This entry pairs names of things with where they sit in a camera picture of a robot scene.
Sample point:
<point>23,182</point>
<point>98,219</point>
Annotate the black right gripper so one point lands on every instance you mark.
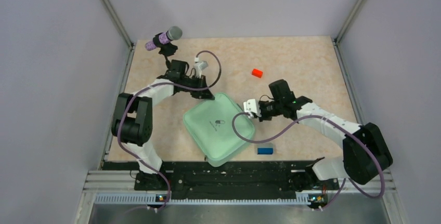
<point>263,117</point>

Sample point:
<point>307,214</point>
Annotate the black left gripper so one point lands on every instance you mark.
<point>202,94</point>

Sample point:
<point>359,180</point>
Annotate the green plastic medicine box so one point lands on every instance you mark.
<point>209,123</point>

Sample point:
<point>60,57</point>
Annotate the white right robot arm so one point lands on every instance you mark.
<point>364,148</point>

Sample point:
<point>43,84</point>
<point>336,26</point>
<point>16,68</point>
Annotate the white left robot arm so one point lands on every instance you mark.
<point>132,122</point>

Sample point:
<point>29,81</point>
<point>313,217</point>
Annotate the orange block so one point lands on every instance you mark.
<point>257,73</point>

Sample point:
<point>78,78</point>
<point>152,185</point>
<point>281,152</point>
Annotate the black microphone stand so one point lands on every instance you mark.
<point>167,49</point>

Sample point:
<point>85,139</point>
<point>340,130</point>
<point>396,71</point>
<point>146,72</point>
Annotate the blue grey small box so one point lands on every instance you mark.
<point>265,149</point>

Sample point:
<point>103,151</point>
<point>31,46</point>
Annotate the purple grey microphone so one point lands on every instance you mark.
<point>174,31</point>

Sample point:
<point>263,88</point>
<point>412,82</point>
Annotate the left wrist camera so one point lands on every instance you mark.
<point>199,66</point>

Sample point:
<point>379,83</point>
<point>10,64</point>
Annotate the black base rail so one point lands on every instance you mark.
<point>262,180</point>

